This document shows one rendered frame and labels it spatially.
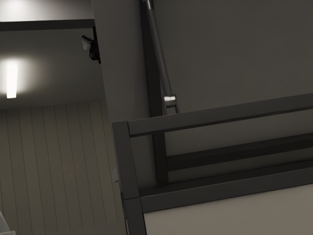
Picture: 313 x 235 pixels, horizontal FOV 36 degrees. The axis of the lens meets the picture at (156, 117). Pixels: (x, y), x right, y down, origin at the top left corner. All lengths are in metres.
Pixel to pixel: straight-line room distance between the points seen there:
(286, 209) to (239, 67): 0.58
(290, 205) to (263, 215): 0.07
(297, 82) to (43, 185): 6.70
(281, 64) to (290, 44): 0.07
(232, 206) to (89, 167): 7.09
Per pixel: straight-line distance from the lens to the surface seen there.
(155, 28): 1.37
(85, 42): 2.19
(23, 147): 8.22
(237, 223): 1.24
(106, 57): 1.54
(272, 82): 1.72
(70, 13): 4.58
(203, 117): 1.25
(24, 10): 4.54
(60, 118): 8.37
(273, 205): 1.26
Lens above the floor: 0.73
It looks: 13 degrees up
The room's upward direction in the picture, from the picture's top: 10 degrees counter-clockwise
